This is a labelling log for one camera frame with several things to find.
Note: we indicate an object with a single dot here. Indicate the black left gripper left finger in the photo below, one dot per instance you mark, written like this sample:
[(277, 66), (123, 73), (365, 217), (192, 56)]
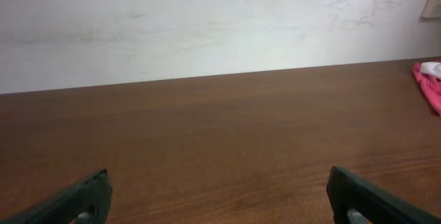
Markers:
[(86, 201)]

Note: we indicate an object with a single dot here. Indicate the white garment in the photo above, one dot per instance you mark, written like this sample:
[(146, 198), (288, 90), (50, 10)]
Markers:
[(431, 69)]

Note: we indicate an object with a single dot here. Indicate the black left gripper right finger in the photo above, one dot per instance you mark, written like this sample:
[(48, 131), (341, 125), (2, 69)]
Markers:
[(355, 200)]

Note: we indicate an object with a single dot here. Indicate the red garment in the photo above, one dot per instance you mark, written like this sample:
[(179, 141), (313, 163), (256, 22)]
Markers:
[(429, 85)]

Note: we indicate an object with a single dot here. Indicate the beige board on wall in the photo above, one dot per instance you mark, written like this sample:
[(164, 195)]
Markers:
[(431, 10)]

